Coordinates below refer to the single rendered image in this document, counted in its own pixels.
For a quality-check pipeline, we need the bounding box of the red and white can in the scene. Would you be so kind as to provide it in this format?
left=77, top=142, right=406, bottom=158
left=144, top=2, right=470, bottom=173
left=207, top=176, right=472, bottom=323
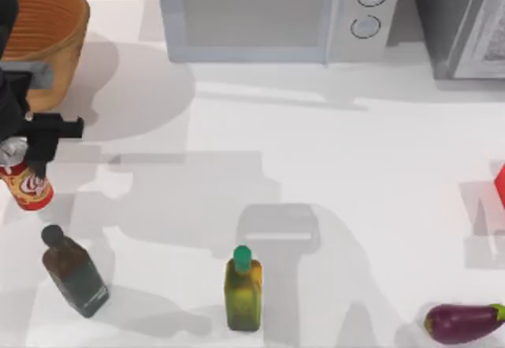
left=0, top=136, right=55, bottom=211

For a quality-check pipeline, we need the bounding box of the pale grey rounded box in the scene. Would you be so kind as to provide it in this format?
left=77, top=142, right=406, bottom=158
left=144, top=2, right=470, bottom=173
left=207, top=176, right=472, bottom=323
left=0, top=61, right=55, bottom=90

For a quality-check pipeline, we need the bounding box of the brown wicker basket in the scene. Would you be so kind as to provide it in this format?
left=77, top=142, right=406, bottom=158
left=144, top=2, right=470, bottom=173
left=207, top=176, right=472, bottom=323
left=0, top=0, right=92, bottom=112

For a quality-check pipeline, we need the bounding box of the dark bottle with black cap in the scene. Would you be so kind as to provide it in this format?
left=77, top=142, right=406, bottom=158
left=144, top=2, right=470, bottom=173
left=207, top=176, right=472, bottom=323
left=40, top=224, right=110, bottom=320

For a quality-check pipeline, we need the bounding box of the yellow bottle with green cap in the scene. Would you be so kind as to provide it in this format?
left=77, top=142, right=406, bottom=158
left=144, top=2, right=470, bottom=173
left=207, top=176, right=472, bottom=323
left=223, top=245, right=264, bottom=333

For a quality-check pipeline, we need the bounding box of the pale microwave oven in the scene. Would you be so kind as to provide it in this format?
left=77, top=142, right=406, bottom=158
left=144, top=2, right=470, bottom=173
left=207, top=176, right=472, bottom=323
left=154, top=0, right=406, bottom=67

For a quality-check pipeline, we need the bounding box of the purple eggplant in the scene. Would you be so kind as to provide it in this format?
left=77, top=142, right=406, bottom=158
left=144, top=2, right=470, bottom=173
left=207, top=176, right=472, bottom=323
left=424, top=302, right=505, bottom=345

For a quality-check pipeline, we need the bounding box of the grey cabinet door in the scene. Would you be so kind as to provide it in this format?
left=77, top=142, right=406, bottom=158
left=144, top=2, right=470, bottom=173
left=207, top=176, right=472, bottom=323
left=449, top=0, right=505, bottom=80

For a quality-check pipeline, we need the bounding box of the red box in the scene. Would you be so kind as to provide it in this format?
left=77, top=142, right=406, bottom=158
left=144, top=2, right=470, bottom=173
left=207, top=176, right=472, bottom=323
left=493, top=161, right=505, bottom=211

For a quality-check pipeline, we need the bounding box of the microwave door handle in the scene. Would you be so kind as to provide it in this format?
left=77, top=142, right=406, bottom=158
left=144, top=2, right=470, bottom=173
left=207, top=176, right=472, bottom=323
left=324, top=0, right=342, bottom=67

